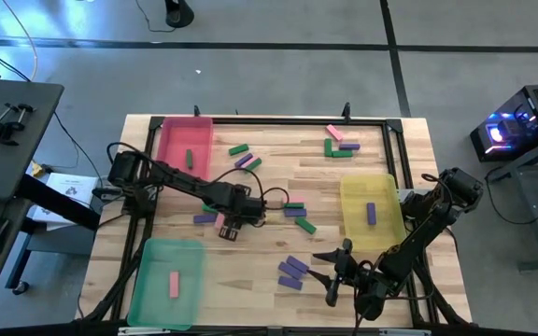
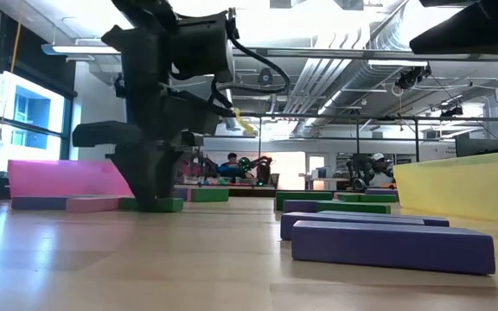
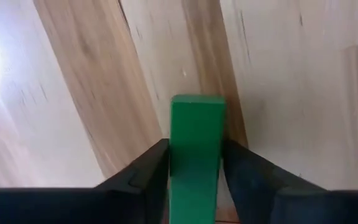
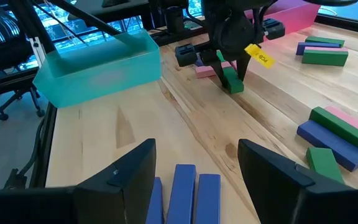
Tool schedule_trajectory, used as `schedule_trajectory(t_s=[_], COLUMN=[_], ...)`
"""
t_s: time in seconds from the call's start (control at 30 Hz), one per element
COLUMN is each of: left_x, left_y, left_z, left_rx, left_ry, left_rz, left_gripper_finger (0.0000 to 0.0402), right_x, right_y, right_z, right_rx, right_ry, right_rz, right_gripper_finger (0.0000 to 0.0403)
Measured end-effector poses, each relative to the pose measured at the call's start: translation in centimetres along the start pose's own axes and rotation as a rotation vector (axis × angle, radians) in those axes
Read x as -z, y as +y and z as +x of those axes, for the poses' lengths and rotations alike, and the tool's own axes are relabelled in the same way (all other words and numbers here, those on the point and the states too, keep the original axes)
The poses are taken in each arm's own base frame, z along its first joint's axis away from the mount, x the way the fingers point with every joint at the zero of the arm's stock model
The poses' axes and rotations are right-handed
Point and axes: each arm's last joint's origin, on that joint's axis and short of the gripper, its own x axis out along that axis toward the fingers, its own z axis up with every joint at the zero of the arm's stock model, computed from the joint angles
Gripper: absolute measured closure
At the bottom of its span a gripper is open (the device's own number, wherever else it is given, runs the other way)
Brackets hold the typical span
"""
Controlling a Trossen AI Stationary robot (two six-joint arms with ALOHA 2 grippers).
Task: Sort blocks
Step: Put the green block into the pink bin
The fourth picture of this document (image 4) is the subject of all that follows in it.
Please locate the silver aluminium post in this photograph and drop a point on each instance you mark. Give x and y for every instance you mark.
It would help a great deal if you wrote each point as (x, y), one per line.
(38, 51)

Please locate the dark grey desk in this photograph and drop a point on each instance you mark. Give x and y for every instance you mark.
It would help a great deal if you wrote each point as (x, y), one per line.
(85, 7)

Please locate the black office chair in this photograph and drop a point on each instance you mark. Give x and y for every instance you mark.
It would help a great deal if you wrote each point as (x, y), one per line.
(5, 56)

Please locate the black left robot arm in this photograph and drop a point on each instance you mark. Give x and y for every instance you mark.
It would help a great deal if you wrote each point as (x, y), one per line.
(174, 20)

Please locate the yellow label tag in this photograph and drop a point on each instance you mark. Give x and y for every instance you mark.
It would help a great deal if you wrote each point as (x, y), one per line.
(259, 56)

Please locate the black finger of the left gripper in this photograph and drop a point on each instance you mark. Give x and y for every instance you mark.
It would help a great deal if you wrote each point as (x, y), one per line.
(243, 65)
(216, 67)

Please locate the green translucent plastic bin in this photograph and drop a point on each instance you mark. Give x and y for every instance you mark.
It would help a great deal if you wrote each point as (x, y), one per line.
(98, 68)

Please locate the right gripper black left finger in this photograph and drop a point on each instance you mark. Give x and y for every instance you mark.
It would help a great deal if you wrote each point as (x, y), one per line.
(120, 199)

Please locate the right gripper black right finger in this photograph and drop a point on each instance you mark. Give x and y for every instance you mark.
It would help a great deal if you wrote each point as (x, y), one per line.
(269, 186)

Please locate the pink translucent plastic bin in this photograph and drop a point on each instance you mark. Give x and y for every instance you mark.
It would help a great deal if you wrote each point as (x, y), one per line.
(300, 15)

